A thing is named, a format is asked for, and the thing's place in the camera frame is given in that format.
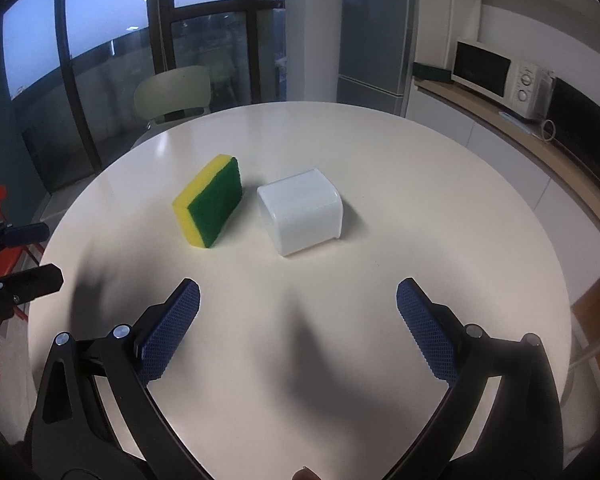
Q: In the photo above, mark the black countertop oven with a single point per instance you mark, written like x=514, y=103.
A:
x=580, y=115

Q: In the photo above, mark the black window frame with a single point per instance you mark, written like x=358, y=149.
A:
x=160, y=10

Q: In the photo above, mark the white microwave oven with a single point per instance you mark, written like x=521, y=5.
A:
x=480, y=65

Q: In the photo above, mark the grey refrigerator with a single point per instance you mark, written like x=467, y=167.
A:
x=375, y=35

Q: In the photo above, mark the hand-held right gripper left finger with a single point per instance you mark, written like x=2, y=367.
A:
x=170, y=332

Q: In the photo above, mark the wooden kitchen counter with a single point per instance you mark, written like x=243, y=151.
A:
x=460, y=92

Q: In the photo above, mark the yellow and green sponge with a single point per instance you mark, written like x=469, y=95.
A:
x=215, y=205

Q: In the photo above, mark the person's right hand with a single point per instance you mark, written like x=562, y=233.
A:
x=306, y=472

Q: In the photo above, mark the white plastic container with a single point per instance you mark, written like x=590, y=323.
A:
x=300, y=210

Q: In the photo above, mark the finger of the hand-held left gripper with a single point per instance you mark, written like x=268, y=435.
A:
x=25, y=234
x=32, y=282

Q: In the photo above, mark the pale green chair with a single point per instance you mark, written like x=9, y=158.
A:
x=180, y=85

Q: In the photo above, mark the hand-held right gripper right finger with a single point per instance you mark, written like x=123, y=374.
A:
x=427, y=332

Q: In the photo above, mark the round white table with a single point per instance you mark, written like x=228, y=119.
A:
x=380, y=185

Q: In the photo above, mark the dark green box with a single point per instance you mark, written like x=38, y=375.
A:
x=430, y=72

